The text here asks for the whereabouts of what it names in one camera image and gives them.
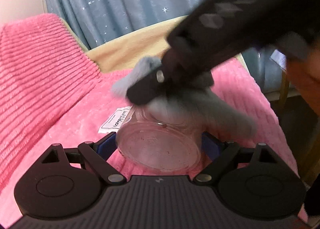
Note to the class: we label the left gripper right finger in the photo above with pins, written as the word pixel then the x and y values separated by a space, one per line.
pixel 234 164

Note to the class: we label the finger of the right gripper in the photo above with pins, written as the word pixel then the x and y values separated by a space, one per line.
pixel 152 85

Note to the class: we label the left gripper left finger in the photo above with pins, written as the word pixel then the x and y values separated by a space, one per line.
pixel 85 164

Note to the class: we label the grey green microfibre cloth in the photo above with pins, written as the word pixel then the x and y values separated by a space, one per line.
pixel 196 104

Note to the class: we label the clear plastic jar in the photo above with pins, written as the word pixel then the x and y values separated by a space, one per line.
pixel 162 146

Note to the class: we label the person right hand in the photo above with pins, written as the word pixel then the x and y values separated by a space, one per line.
pixel 305 77

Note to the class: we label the pink ribbed blanket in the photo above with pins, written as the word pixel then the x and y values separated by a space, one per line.
pixel 232 83

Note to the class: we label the yellow fleece sofa cover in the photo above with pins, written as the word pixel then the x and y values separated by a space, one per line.
pixel 125 51

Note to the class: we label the wooden side table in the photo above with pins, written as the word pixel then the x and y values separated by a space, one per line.
pixel 299 122

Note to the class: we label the blue star curtain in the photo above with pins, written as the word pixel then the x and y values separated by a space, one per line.
pixel 112 1

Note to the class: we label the pink corduroy cushion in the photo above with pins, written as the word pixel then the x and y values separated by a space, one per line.
pixel 44 73

